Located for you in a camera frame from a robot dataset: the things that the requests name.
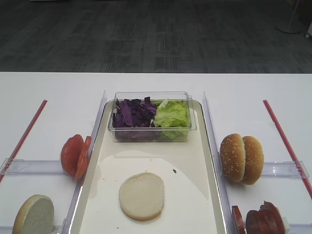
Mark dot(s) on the green lettuce in container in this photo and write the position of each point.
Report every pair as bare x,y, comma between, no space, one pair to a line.
172,113

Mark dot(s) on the inner tomato slice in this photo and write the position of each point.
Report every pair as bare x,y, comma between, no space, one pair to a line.
83,159

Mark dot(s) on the tomato slice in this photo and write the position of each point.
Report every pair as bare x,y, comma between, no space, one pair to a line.
70,154
83,159

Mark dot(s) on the outer tomato slice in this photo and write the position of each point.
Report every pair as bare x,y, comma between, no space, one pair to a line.
70,154

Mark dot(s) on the thin red meat slice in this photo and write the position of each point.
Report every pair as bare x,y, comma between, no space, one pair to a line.
238,220

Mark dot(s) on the dark meat patty rear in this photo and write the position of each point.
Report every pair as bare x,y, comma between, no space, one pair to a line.
273,218

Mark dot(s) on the dark meat patty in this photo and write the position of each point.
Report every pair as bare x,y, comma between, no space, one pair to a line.
256,223
273,218

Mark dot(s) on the dark meat patty front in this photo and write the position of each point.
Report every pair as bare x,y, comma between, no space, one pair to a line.
256,223

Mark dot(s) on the clear plastic container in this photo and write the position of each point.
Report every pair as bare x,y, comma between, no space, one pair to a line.
153,134

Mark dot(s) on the purple cabbage pieces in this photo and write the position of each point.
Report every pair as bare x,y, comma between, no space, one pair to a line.
134,113

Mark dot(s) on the bottom bun on tray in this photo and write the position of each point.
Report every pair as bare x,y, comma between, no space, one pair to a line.
141,196

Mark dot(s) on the sesame bun top left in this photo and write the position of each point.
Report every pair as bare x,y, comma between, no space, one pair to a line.
233,157

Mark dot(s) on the sesame bun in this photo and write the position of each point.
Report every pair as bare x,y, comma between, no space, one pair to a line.
254,160
233,157

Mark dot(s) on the white metal tray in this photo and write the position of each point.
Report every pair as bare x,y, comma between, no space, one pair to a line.
191,194

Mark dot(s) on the sesame bun top right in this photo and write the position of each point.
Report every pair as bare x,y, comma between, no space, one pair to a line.
254,160

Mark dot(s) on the left red strip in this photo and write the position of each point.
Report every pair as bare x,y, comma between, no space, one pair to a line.
24,136

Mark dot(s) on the red strip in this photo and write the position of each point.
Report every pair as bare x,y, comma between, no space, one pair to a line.
285,139
24,136

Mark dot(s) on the right red strip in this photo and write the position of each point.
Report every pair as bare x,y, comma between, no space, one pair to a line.
285,139

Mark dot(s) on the right long acrylic divider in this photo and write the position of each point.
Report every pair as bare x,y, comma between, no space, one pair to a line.
226,210

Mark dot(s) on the upper right acrylic holder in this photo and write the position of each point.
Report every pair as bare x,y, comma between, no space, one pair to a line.
287,169

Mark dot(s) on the acrylic holder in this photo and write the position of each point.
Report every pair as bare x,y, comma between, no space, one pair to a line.
296,228
287,169
31,167

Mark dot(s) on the upper left acrylic holder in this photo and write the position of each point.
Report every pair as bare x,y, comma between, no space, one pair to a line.
31,167

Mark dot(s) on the standing bun half left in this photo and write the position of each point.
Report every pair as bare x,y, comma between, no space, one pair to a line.
35,216

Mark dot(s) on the lower right acrylic holder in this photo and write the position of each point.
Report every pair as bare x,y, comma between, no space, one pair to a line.
296,228

